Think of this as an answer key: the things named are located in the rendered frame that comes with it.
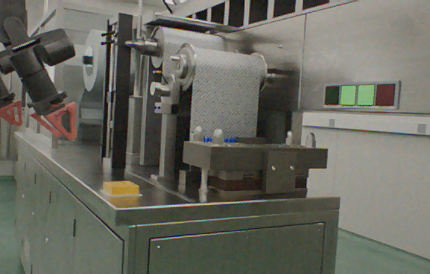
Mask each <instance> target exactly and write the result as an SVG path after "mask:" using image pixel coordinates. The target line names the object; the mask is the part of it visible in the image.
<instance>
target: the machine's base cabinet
mask: <svg viewBox="0 0 430 274"><path fill-rule="evenodd" d="M14 226H15V242H16V244H17V247H18V252H19V254H20V257H21V261H22V263H23V267H24V271H25V272H26V274H335V265H336V247H337V237H338V227H339V210H338V209H337V210H327V211H318V212H299V213H289V214H280V215H251V216H242V217H232V218H213V219H204V220H194V221H176V222H166V223H156V224H146V225H127V226H118V227H116V226H115V225H113V224H112V223H111V222H110V221H109V220H108V219H106V218H105V216H104V215H102V214H100V213H99V212H98V211H97V210H96V209H95V208H94V207H93V206H92V205H91V204H90V203H89V202H87V201H86V200H85V198H84V197H83V196H81V195H79V194H78V193H77V192H76V191H74V190H73V189H72V188H71V187H70V186H69V185H68V184H67V183H66V182H65V181H64V180H63V179H62V178H61V177H60V176H59V175H57V174H55V173H54V172H53V171H52V170H51V169H50V168H48V167H47V166H46V164H45V163H44V162H42V161H41V160H40V159H39V158H38V157H37V156H36V155H34V154H33V153H32V152H31V151H29V150H28V149H27V148H26V146H25V145H23V144H22V143H21V142H20V141H19V142H18V181H17V200H16V219H15V220H14Z"/></svg>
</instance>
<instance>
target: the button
mask: <svg viewBox="0 0 430 274"><path fill-rule="evenodd" d="M104 191H105V192H106V193H108V194H109V195H111V196H121V195H138V194H139V186H138V185H136V184H134V183H132V182H130V181H110V182H104Z"/></svg>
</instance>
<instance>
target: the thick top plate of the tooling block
mask: <svg viewBox="0 0 430 274"><path fill-rule="evenodd" d="M211 144H212V142H205V143H197V142H186V141H185V142H184V150H183V162H184V163H187V164H191V165H194V166H197V167H201V168H204V169H206V170H263V163H264V152H265V151H283V152H297V153H298V154H297V164H296V169H327V162H328V148H306V147H305V145H285V144H276V143H266V144H254V143H237V142H224V145H225V146H213V145H211Z"/></svg>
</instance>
